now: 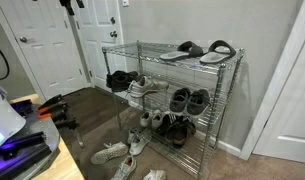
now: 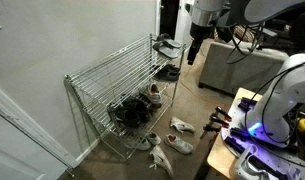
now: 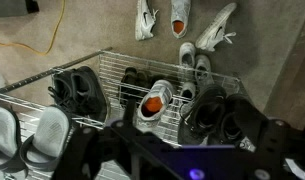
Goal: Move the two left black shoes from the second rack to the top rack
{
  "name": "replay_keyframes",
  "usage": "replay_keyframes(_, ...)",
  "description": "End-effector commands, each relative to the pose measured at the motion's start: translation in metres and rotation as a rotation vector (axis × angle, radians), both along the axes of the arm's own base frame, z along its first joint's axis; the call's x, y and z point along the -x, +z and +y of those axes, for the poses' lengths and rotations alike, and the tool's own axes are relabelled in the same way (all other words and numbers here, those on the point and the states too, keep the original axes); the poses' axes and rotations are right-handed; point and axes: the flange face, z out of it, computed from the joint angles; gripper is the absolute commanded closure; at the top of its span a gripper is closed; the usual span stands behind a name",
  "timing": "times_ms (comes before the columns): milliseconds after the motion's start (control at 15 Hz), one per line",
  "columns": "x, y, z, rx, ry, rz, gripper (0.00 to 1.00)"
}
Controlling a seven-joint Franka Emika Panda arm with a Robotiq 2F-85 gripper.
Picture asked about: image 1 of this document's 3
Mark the plain white shoe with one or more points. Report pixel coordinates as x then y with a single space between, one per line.
154 175

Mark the small white shoe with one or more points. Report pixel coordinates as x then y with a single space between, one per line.
146 119
157 120

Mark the dark grey shoe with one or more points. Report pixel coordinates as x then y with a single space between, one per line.
198 101
179 100

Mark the dark deadbolt lock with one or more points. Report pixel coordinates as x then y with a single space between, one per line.
112 20

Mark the white sneaker orange tongue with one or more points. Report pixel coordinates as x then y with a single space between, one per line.
125 168

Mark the black slide sandal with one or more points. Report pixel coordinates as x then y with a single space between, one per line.
218 53
188 50

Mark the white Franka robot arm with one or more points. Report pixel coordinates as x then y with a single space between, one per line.
5 116

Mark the white lace-up sneaker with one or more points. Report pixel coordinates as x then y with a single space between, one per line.
138 145
132 136

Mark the black white-striped shoe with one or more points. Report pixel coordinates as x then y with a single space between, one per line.
165 124

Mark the blue clamp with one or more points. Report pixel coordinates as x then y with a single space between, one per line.
22 107

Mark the grey knit sneaker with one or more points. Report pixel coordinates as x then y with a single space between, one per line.
108 154

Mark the grey round mounting plate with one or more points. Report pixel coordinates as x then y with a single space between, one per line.
42 128

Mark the grey sneaker orange swoosh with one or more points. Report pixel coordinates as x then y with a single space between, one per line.
147 87

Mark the brown shoe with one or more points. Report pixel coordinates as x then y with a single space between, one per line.
183 131
172 133

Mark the white baseboard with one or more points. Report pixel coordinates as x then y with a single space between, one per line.
225 146

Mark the white light switch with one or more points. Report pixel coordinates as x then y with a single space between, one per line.
125 2

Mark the dark door knob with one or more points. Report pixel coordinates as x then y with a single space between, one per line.
113 34

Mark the black aluminium rail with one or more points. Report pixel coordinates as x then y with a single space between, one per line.
22 141
25 160

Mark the plain white door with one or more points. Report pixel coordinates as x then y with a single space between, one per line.
288 116

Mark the white door frame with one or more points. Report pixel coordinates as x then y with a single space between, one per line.
275 83

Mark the black orange bar clamp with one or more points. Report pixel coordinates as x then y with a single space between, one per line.
53 104
63 121

